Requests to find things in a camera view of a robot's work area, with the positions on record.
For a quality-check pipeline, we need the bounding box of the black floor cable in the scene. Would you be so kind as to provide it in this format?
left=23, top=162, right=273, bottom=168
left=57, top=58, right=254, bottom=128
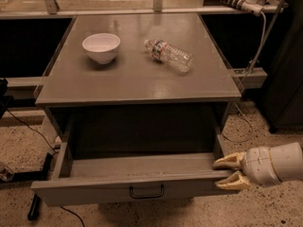
left=6, top=109, right=86, bottom=227

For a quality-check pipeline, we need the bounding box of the clear plastic water bottle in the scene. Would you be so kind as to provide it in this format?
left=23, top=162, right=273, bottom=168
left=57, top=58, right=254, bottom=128
left=144, top=39, right=193, bottom=74

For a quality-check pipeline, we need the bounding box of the metal frame rail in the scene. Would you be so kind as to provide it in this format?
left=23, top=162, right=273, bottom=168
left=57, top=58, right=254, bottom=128
left=0, top=0, right=289, bottom=20

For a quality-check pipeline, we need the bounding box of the black device at left edge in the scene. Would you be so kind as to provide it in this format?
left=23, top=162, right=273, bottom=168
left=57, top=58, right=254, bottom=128
left=0, top=79, right=13, bottom=119

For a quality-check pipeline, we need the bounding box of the white ceramic bowl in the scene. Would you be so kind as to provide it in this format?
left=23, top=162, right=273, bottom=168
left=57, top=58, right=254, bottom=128
left=82, top=33, right=121, bottom=64

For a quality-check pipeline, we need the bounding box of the grey top drawer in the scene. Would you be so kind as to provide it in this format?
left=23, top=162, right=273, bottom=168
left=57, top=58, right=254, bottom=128
left=30, top=116, right=241, bottom=207

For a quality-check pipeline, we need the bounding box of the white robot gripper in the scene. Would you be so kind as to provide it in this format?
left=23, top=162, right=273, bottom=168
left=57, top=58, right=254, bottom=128
left=212, top=147, right=281, bottom=190

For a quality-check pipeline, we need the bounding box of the small object on floor left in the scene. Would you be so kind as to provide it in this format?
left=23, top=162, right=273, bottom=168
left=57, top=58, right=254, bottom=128
left=0, top=162, right=14, bottom=182

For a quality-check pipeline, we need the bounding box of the white power strip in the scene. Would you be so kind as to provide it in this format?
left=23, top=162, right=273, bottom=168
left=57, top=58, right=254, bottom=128
left=219, top=0, right=263, bottom=16

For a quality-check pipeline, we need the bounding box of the black metal floor bar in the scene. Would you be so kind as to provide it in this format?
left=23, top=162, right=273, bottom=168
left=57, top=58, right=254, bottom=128
left=0, top=153, right=53, bottom=220

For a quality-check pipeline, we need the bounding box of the grey drawer cabinet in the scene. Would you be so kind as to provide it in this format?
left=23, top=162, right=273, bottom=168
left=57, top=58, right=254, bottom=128
left=33, top=12, right=244, bottom=156

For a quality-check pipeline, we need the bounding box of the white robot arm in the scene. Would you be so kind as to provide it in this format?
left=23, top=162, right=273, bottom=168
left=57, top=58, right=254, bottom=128
left=212, top=142, right=303, bottom=190

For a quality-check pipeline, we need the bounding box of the white power cable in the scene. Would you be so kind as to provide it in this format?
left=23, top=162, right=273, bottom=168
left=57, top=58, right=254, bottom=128
left=221, top=10, right=268, bottom=144

